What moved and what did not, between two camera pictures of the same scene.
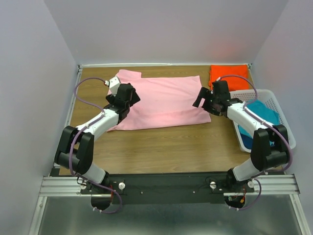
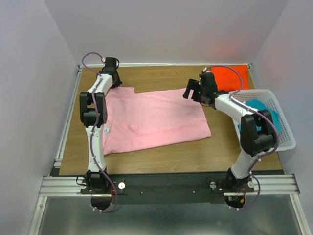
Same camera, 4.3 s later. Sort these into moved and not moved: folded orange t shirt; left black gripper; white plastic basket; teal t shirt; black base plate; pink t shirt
Moved: pink t shirt; left black gripper
Not moved: teal t shirt; black base plate; white plastic basket; folded orange t shirt
